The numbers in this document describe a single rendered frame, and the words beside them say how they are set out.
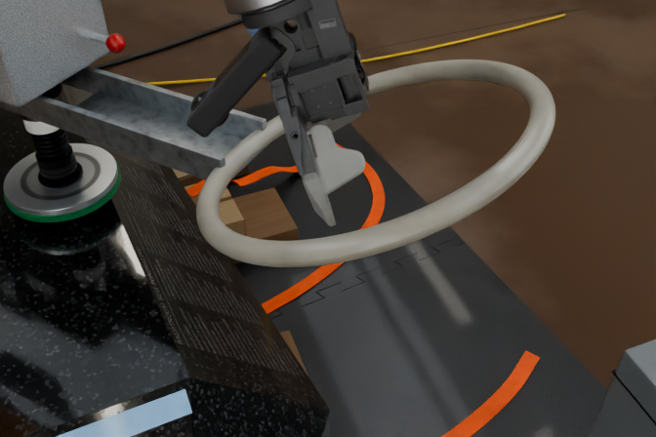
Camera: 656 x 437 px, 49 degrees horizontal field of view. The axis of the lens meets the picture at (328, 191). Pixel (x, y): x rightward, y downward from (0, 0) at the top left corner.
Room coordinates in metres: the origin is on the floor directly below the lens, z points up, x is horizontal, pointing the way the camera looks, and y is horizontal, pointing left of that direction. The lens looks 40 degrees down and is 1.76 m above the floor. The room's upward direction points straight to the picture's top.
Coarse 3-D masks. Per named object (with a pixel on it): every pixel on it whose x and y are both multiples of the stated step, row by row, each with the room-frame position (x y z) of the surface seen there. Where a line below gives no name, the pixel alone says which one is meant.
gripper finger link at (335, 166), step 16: (320, 128) 0.54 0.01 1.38; (320, 144) 0.53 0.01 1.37; (336, 144) 0.53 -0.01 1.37; (320, 160) 0.52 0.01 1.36; (336, 160) 0.52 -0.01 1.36; (352, 160) 0.52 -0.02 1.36; (304, 176) 0.51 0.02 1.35; (320, 176) 0.51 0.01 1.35; (336, 176) 0.51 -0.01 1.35; (352, 176) 0.51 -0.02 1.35; (320, 192) 0.50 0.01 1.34; (320, 208) 0.49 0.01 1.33; (336, 224) 0.49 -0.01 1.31
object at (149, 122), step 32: (96, 96) 1.08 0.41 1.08; (128, 96) 1.05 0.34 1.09; (160, 96) 1.02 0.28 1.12; (64, 128) 0.98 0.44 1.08; (96, 128) 0.94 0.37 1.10; (128, 128) 0.91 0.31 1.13; (160, 128) 0.97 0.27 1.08; (224, 128) 0.95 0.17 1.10; (256, 128) 0.92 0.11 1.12; (160, 160) 0.88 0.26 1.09; (192, 160) 0.85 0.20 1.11; (224, 160) 0.83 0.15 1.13
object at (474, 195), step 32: (416, 64) 0.99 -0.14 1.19; (448, 64) 0.95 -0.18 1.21; (480, 64) 0.91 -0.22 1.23; (544, 96) 0.75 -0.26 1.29; (544, 128) 0.67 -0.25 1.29; (512, 160) 0.62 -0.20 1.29; (480, 192) 0.58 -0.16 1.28; (224, 224) 0.66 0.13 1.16; (384, 224) 0.55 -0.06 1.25; (416, 224) 0.55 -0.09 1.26; (448, 224) 0.55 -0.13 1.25; (256, 256) 0.57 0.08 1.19; (288, 256) 0.55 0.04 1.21; (320, 256) 0.54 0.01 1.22; (352, 256) 0.53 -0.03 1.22
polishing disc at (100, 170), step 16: (80, 144) 1.20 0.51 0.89; (32, 160) 1.14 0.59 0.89; (80, 160) 1.14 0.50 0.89; (96, 160) 1.14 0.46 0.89; (112, 160) 1.14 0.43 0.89; (16, 176) 1.09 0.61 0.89; (32, 176) 1.09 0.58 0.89; (96, 176) 1.09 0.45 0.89; (112, 176) 1.09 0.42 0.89; (16, 192) 1.04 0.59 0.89; (32, 192) 1.04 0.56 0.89; (48, 192) 1.04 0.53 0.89; (64, 192) 1.04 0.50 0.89; (80, 192) 1.04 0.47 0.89; (96, 192) 1.04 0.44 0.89; (16, 208) 1.01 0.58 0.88; (32, 208) 1.00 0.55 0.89; (48, 208) 1.00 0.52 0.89; (64, 208) 1.00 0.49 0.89; (80, 208) 1.01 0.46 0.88
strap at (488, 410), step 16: (256, 176) 2.06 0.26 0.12; (368, 176) 2.18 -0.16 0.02; (192, 192) 1.84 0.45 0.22; (384, 192) 2.08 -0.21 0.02; (368, 224) 1.90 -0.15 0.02; (320, 272) 1.66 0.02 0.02; (304, 288) 1.59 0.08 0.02; (272, 304) 1.52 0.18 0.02; (528, 352) 1.33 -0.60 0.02; (528, 368) 1.28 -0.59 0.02; (512, 384) 1.22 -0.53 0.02; (496, 400) 1.17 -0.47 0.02; (480, 416) 1.12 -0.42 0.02; (448, 432) 1.07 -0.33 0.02; (464, 432) 1.07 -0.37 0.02
